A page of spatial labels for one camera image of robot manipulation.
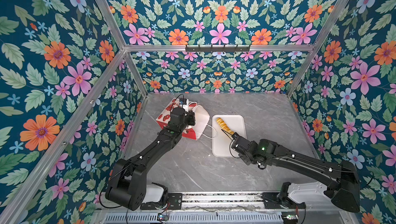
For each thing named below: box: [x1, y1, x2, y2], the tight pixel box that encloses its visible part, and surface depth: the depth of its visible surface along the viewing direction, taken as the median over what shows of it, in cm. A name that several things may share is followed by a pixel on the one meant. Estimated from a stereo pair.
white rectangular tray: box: [211, 114, 247, 158], surface depth 102 cm
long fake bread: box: [216, 117, 235, 135], surface depth 98 cm
